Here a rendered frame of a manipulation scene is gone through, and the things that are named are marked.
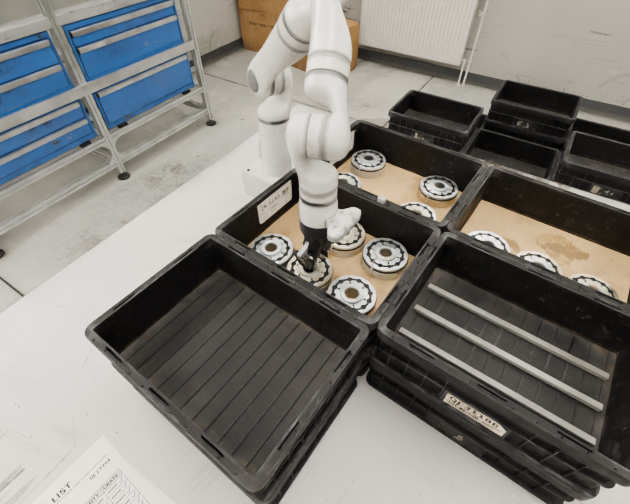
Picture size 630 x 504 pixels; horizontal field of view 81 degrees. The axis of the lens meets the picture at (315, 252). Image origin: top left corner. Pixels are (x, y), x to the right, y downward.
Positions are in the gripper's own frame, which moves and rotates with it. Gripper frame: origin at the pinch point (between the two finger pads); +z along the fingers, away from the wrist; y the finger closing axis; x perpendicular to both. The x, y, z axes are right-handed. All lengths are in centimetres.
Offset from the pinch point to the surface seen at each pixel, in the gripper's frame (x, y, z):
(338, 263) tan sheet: 2.9, -4.1, 2.6
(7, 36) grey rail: -187, -22, -5
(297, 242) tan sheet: -9.0, -3.8, 2.6
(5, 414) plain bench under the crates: -35, 60, 15
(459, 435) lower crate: 40.8, 11.3, 11.2
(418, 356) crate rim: 28.5, 11.7, -7.1
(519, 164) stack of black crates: 21, -147, 49
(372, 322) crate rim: 19.4, 10.8, -7.6
